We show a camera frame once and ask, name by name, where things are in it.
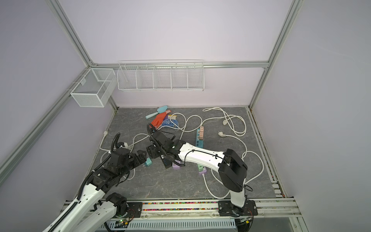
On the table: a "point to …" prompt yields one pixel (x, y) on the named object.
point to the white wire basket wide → (185, 75)
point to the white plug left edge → (105, 133)
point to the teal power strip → (199, 137)
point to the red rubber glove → (158, 119)
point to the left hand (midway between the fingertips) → (140, 158)
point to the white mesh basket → (93, 89)
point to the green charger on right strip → (200, 167)
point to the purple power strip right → (204, 170)
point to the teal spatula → (160, 109)
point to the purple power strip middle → (175, 166)
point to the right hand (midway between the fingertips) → (152, 149)
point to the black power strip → (167, 163)
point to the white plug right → (221, 134)
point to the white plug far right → (224, 122)
